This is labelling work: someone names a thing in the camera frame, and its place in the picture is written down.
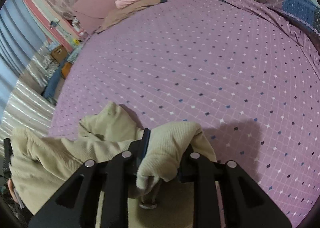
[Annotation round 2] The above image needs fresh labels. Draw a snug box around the beige puffer jacket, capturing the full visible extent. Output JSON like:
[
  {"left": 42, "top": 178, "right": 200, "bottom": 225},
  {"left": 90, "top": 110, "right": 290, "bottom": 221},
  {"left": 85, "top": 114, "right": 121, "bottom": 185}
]
[{"left": 10, "top": 102, "right": 216, "bottom": 227}]

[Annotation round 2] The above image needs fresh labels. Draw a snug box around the silver striped curtain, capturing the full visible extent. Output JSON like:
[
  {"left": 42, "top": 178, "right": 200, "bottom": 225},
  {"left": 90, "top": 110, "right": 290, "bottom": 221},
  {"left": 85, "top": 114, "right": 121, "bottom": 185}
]
[{"left": 0, "top": 42, "right": 61, "bottom": 156}]

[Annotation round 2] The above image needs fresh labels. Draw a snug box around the blue cloth on nightstand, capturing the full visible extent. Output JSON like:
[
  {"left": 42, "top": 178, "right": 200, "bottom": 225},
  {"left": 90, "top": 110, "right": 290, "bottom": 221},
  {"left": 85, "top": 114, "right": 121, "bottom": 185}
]
[{"left": 42, "top": 59, "right": 67, "bottom": 99}]

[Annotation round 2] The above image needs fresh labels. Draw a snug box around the orange wooden nightstand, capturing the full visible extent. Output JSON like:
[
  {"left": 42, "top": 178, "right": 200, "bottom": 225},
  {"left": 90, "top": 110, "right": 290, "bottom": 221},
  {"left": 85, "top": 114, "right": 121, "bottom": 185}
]
[{"left": 61, "top": 62, "right": 72, "bottom": 79}]

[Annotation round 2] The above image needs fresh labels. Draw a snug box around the brown cardboard storage box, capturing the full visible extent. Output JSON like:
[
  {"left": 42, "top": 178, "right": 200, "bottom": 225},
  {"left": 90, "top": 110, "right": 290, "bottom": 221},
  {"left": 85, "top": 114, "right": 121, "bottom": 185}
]
[{"left": 51, "top": 45, "right": 68, "bottom": 63}]

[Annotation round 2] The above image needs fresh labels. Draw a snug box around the purple dotted bed sheet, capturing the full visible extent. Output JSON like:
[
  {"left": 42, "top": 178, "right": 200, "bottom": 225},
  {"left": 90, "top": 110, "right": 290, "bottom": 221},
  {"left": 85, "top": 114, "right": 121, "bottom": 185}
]
[{"left": 49, "top": 0, "right": 319, "bottom": 226}]

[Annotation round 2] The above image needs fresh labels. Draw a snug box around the brown flat pillow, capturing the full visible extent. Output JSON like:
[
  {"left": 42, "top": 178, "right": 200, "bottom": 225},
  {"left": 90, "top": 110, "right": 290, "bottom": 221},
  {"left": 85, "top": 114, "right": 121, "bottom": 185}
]
[{"left": 96, "top": 0, "right": 167, "bottom": 34}]

